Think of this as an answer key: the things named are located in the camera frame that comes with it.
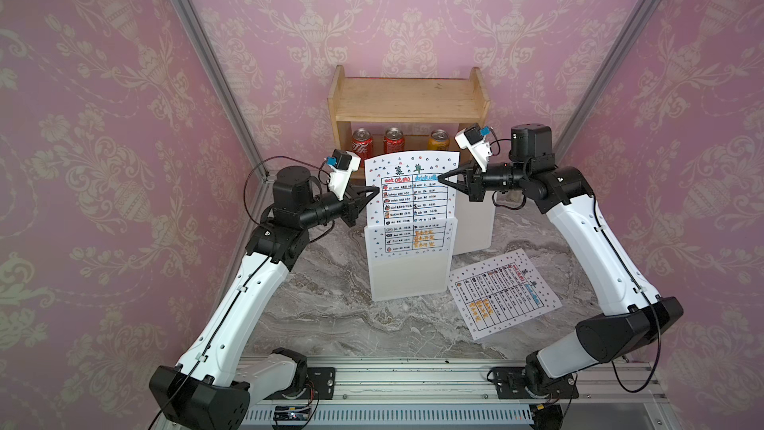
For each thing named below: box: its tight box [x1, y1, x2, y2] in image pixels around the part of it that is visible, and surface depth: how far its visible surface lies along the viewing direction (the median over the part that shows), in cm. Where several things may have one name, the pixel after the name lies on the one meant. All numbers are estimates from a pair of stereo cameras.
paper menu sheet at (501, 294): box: [447, 247, 564, 342], surface depth 91 cm
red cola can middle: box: [382, 126, 405, 155], surface depth 89 cm
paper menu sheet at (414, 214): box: [364, 150, 460, 258], surface depth 69 cm
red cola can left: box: [351, 127, 375, 169], surface depth 88 cm
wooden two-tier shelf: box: [327, 64, 491, 159], surface depth 81 cm
